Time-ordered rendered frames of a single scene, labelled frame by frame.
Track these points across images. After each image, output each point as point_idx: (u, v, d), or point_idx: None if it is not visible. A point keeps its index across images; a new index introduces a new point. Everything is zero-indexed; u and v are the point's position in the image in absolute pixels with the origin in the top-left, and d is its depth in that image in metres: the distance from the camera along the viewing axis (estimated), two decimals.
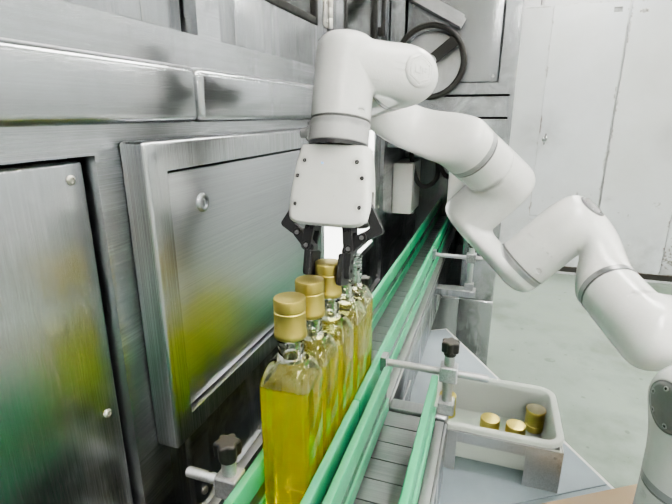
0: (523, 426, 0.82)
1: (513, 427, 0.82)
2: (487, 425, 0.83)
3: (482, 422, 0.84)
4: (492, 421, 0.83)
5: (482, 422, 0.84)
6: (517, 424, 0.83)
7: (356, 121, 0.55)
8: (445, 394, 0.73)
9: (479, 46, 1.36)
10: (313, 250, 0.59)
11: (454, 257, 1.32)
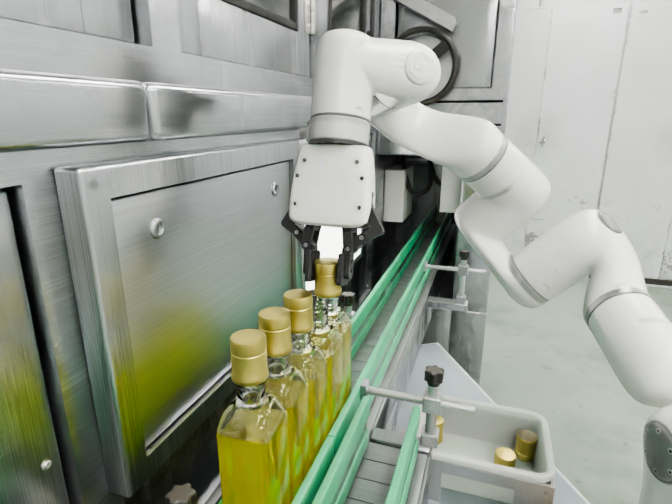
0: (513, 455, 0.78)
1: (502, 456, 0.78)
2: None
3: (332, 268, 0.57)
4: (337, 260, 0.58)
5: (333, 268, 0.57)
6: (507, 453, 0.78)
7: (356, 121, 0.55)
8: (428, 425, 0.69)
9: (471, 51, 1.31)
10: (313, 250, 0.59)
11: (445, 269, 1.28)
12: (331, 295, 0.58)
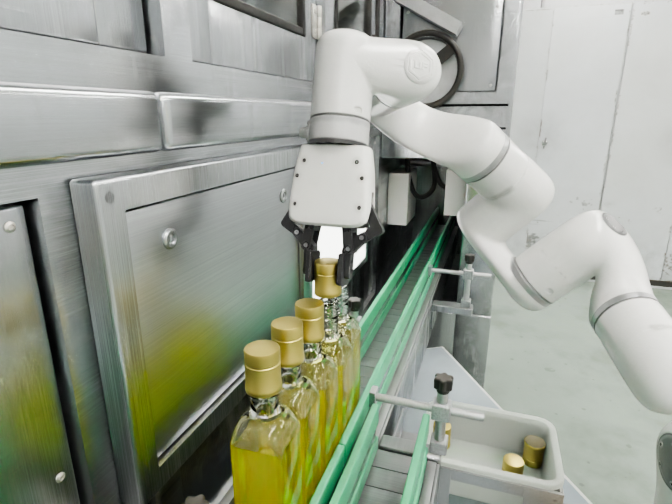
0: (521, 462, 0.78)
1: (510, 463, 0.78)
2: None
3: (332, 268, 0.57)
4: (337, 260, 0.58)
5: (333, 268, 0.57)
6: (515, 460, 0.78)
7: (356, 121, 0.55)
8: (437, 432, 0.69)
9: (476, 55, 1.31)
10: (313, 250, 0.59)
11: (450, 273, 1.28)
12: (331, 295, 0.58)
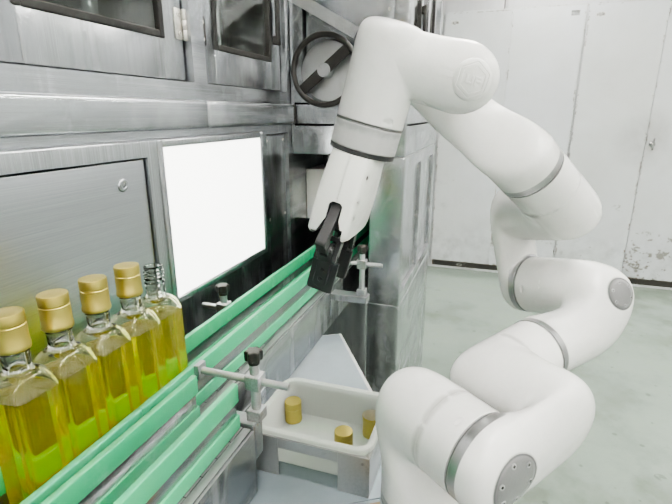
0: (349, 432, 0.84)
1: (339, 433, 0.84)
2: (134, 270, 0.65)
3: (126, 272, 0.64)
4: (134, 264, 0.65)
5: (127, 271, 0.64)
6: (344, 430, 0.84)
7: (340, 122, 0.50)
8: (252, 402, 0.75)
9: None
10: (335, 246, 0.60)
11: None
12: (127, 295, 0.65)
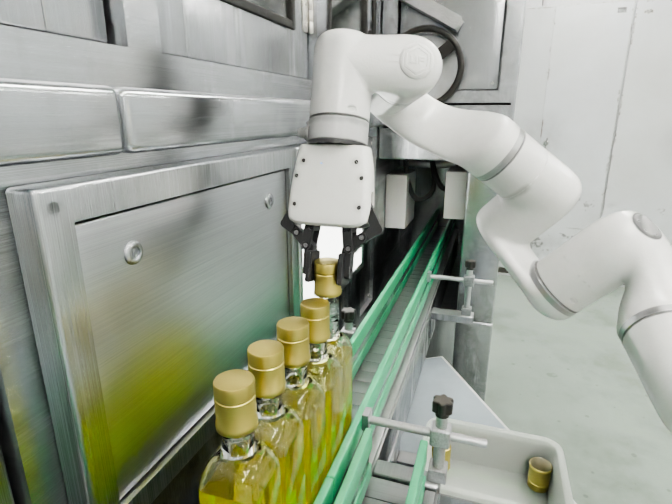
0: (332, 258, 0.59)
1: (333, 262, 0.58)
2: (327, 309, 0.53)
3: (320, 312, 0.52)
4: (325, 302, 0.54)
5: (320, 311, 0.52)
6: (327, 260, 0.59)
7: (355, 121, 0.55)
8: (436, 459, 0.63)
9: (477, 51, 1.25)
10: (313, 250, 0.59)
11: (450, 280, 1.22)
12: (318, 340, 0.53)
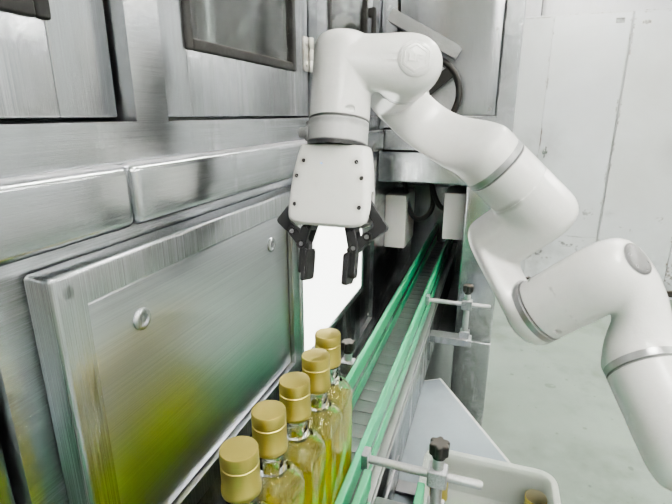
0: (332, 329, 0.62)
1: (333, 335, 0.60)
2: (327, 361, 0.55)
3: (320, 365, 0.54)
4: (325, 354, 0.56)
5: (321, 364, 0.54)
6: (328, 332, 0.61)
7: (355, 121, 0.55)
8: (433, 499, 0.65)
9: (475, 78, 1.27)
10: (308, 249, 0.59)
11: (448, 303, 1.24)
12: (319, 391, 0.55)
